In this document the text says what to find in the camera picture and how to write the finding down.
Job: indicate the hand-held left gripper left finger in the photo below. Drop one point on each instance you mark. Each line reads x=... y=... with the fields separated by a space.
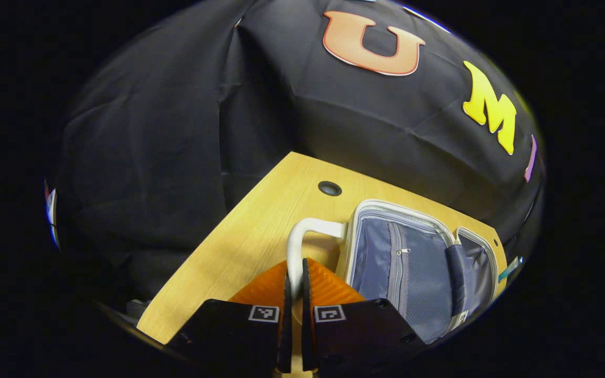
x=285 y=325

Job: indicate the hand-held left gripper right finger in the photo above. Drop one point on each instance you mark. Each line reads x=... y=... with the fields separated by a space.
x=306 y=325

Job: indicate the white suitcase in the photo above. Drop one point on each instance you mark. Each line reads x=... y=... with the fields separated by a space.
x=423 y=268

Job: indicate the blue skin care tube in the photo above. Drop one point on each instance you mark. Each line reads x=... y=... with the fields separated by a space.
x=510 y=269

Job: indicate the black backdrop cloth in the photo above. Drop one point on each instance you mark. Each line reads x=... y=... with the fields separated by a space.
x=176 y=157

